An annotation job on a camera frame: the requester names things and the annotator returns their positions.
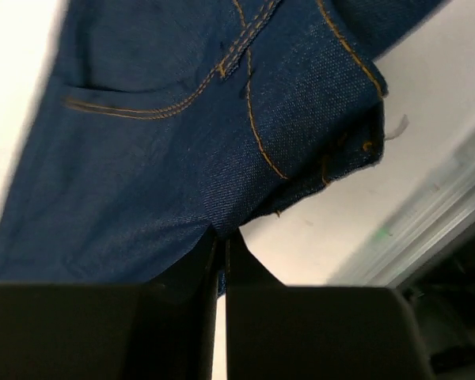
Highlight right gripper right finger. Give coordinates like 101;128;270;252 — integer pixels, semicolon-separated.
225;233;434;379

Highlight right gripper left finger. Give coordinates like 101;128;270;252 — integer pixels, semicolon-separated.
0;231;218;379

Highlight dark blue denim trousers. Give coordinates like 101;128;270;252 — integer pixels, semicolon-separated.
0;1;438;283

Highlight aluminium frame rail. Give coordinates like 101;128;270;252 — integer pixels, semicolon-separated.
329;131;475;287

